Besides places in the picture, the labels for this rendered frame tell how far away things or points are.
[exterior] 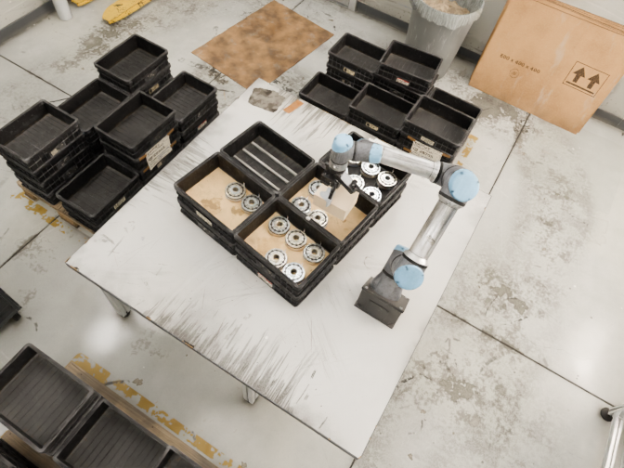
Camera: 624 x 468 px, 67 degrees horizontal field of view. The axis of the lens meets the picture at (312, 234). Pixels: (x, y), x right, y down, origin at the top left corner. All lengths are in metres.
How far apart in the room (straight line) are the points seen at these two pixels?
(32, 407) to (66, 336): 0.71
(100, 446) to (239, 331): 0.81
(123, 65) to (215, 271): 1.85
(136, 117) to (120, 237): 1.04
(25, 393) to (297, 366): 1.22
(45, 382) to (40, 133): 1.54
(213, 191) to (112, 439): 1.23
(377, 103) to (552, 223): 1.57
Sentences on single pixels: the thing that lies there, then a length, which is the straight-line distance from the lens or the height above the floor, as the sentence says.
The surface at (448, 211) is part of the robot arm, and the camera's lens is 1.93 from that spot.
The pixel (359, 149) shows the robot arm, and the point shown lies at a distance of 1.83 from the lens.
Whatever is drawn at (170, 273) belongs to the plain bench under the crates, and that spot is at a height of 0.70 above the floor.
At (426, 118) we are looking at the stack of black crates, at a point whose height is 0.49.
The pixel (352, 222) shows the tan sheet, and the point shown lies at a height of 0.83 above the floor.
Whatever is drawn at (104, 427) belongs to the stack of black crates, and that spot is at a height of 0.38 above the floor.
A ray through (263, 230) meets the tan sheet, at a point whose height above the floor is 0.83.
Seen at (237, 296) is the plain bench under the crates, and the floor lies 0.70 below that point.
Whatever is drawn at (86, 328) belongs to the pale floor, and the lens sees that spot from 3.12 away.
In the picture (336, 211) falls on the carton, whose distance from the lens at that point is 2.06.
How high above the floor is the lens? 2.77
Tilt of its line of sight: 58 degrees down
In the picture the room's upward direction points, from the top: 10 degrees clockwise
